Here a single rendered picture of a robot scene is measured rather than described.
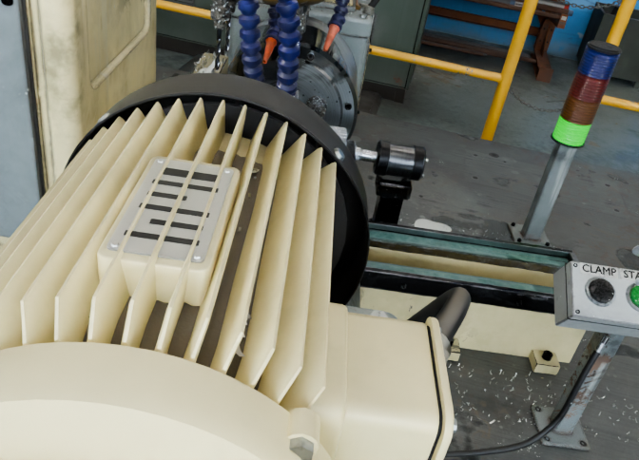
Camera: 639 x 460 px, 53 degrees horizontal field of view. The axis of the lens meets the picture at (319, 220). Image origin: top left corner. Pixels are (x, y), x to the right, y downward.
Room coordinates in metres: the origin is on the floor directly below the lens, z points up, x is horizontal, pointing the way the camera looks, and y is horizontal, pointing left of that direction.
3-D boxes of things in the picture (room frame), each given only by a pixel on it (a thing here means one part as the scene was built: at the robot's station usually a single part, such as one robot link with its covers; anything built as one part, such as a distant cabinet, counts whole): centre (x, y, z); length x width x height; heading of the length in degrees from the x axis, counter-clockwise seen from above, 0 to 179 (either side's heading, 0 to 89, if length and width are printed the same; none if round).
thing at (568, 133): (1.16, -0.44, 1.05); 0.06 x 0.06 x 0.04
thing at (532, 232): (1.16, -0.44, 1.01); 0.08 x 0.08 x 0.42; 3
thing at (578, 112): (1.16, -0.44, 1.10); 0.06 x 0.06 x 0.04
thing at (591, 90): (1.16, -0.44, 1.14); 0.06 x 0.06 x 0.04
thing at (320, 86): (1.16, 0.10, 1.04); 0.41 x 0.25 x 0.25; 3
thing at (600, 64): (1.16, -0.44, 1.19); 0.06 x 0.06 x 0.04
